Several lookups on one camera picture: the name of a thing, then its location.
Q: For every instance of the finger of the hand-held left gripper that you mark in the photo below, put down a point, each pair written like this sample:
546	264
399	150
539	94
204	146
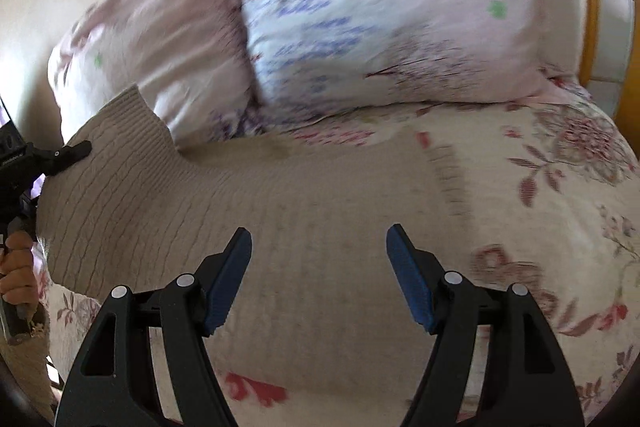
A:
70	153

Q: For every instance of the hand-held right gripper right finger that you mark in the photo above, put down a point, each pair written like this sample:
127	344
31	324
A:
412	284

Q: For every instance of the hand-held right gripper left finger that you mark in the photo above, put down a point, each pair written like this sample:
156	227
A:
227	284

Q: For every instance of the person's left forearm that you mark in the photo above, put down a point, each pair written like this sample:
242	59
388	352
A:
22	367

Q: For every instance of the person's left hand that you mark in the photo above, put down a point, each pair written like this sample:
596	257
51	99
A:
17	272

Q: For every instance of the pink floral pillow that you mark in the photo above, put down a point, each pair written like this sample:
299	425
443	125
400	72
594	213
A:
165	47

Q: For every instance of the floral bed sheet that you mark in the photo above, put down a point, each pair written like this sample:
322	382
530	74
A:
550	217

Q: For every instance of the pink tree print pillow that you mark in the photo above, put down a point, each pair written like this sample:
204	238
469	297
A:
390	7

